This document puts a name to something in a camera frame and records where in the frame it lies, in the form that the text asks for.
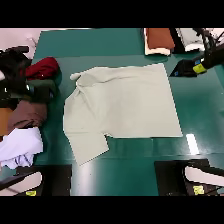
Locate black folded garment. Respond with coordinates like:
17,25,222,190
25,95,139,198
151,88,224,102
169,27,186,55

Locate cream folded garment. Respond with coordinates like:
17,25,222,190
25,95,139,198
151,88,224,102
143,27,172,57

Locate pale green T-shirt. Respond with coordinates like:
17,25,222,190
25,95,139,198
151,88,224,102
62,62,184,167

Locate red garment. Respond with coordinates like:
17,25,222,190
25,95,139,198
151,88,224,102
25,56,62,81

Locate grey white folded garment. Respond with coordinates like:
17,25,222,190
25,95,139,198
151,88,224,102
176,27,206,53

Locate dark green garment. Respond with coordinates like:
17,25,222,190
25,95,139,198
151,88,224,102
27,78,58,103

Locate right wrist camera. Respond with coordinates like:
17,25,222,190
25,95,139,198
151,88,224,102
193,27,218,56

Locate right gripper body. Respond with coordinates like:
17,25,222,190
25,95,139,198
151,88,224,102
168,56,208,79

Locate rust brown folded garment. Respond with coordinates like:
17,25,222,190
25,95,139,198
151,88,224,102
146,27,176,51

